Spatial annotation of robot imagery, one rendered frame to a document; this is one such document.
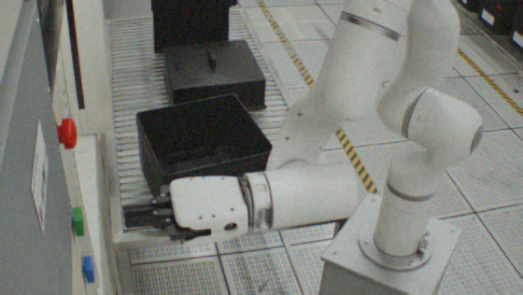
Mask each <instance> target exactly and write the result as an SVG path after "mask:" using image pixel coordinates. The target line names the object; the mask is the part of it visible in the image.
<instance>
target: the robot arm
mask: <svg viewBox="0 0 523 295"><path fill-rule="evenodd" d="M405 21H406V28H407V29H406V42H405V48H406V51H405V54H404V58H403V62H402V64H401V68H400V69H399V71H398V72H397V73H396V74H395V76H394V77H393V78H392V79H391V80H390V81H389V84H388V85H387V86H386V88H385V89H384V90H383V91H382V92H381V94H380V95H379V98H378V100H377V104H376V114H377V116H378V118H379V120H380V122H381V123H382V124H383V125H384V126H385V127H386V128H387V130H389V131H390V132H392V133H395V134H397V135H399V136H401V137H403V138H406V139H408V140H409V141H411V142H413V143H416V144H418V145H420V146H422V147H423V148H406V149H402V150H399V151H398V152H396V153H395V154H394V155H393V157H392V158H391V160H390V163H389V168H388V172H387V177H386V182H385V187H384V191H383V196H382V201H381V205H380V209H379V214H378V216H376V217H373V218H370V219H369V220H367V221H366V222H365V223H364V224H363V225H362V227H361V229H360V234H359V245H360V249H361V251H362V252H363V254H364V255H365V256H366V257H367V258H368V260H371V261H372V262H374V263H375V264H377V265H379V266H381V267H383V268H384V267H385V268H387V269H391V270H394V271H401V270H413V269H416V268H418V267H420V266H422V265H424V264H425V263H426V262H427V261H429V259H430V258H431V255H432V252H433V250H434V242H433V239H432V238H433V237H432V235H431V233H430V232H429V230H428V229H427V223H428V220H429V216H430V213H431V208H432V204H433V201H434V198H435V194H436V191H437V189H438V185H439V182H440V179H441V177H442V174H443V172H444V171H445V170H446V169H448V168H450V167H452V166H453V165H456V164H458V163H460V162H462V161H463V160H465V159H466V158H468V157H469V156H470V155H471V154H472V153H473V152H474V151H475V150H476V149H477V147H478V144H479V143H480V141H481V140H482V135H483V131H484V125H483V121H482V119H481V117H480V115H479V114H478V112H477V111H476V110H475V109H474V108H473V107H471V106H470V105H467V104H466V103H464V102H462V101H460V100H459V99H456V98H453V97H451V96H450V95H448V94H447V93H444V92H441V91H437V90H436V89H434V88H431V87H429V86H427V85H431V84H433V83H435V82H436V81H438V80H441V79H443V78H444V77H445V76H446V75H447V74H448V73H449V72H450V70H451V68H452V67H453V65H454V64H455V62H456V57H457V54H458V50H459V35H460V28H459V15H458V13H457V11H456V9H455V8H454V7H453V5H452V4H451V2H450V1H449V0H346V3H345V4H344V7H343V9H342V12H341V14H340V20H339V21H338V23H337V26H336V28H335V31H334V34H333V36H332V41H331V43H330V46H329V48H328V49H327V52H326V55H325V57H326V58H325V60H324V63H323V65H322V68H321V70H320V73H319V75H318V79H317V82H316V84H315V85H314V87H313V88H312V89H311V90H310V91H308V92H306V93H305V94H304V95H302V96H301V97H300V98H299V99H298V100H297V101H296V102H295V103H294V105H293V106H292V107H291V108H290V110H289V112H288V114H287V115H286V117H285V119H284V121H283V123H282V125H281V127H280V130H278V132H277V135H276V140H275V142H274V144H273V147H272V149H271V152H270V155H269V160H268V162H267V166H266V171H263V172H255V173H246V174H244V176H243V177H236V176H198V177H188V178H181V179H178V180H174V181H172V182H171V184H170V186H167V185H163V186H161V190H160V192H161V195H159V196H158V197H157V198H153V199H151V200H150V201H149V203H142V204H139V203H136V204H124V205H123V206H122V208H123V214H124V221H125V228H127V229H130V228H135V227H149V226H153V227H154V228H155V229H162V230H164V231H166V233H167V235H168V236H169V237H170V238H171V240H172V241H175V240H178V241H179V242H180V243H181V244H182V245H183V246H184V247H188V246H200V245H205V244H210V243H215V242H218V241H222V240H224V241H226V240H230V239H233V238H235V237H238V236H241V235H243V234H245V233H247V230H248V228H249V229H250V230H251V231H252V232H259V231H266V230H272V229H279V228H287V227H293V226H300V225H307V223H314V222H321V221H328V220H335V219H341V218H351V217H353V216H354V214H355V212H356V209H357V204H358V190H359V188H358V183H357V179H356V177H355V174H354V172H353V170H352V168H351V167H350V166H349V165H348V164H347V162H337V163H329V164H321V165H317V163H318V158H319V156H320V154H321V152H322V150H323V149H324V147H325V145H326V144H327V142H328V140H329V139H330V136H332V135H333V134H334V132H335V131H336V130H337V129H338V128H339V127H340V126H342V125H343V124H345V123H353V122H358V121H360V120H362V119H364V118H365V117H366V116H367V115H368V114H369V113H370V111H371V110H372V106H373V104H374V102H375V99H376V96H377V95H378V92H379V90H380V88H381V85H382V83H383V80H384V78H385V74H386V72H387V70H388V67H389V64H390V61H391V59H392V57H393V56H392V54H393V52H394V51H395V49H396V47H397V44H398V42H399V40H400V39H399V37H400V35H401V32H402V31H403V27H404V23H405ZM166 206H167V207H166ZM169 217H170V218H169Z"/></svg>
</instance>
